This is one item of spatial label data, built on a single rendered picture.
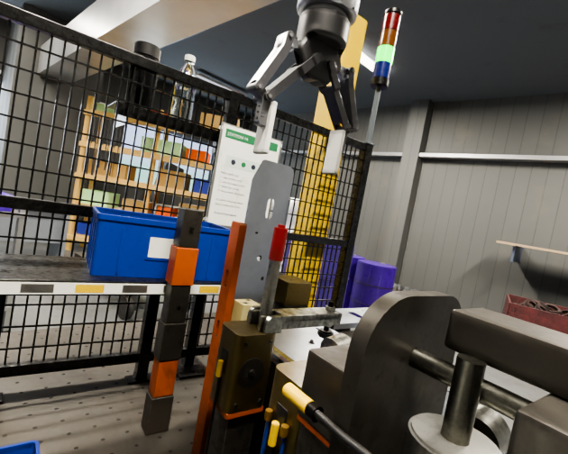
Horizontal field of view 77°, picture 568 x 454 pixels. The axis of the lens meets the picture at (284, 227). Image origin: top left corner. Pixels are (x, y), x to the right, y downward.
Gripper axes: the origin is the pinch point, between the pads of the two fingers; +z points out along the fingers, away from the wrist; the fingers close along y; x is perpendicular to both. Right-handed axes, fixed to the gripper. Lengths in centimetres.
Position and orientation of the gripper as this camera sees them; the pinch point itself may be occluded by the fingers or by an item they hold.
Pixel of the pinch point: (298, 157)
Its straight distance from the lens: 54.6
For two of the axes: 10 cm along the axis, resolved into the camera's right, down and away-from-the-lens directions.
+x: -6.0, -1.6, 7.9
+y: 7.8, 1.2, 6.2
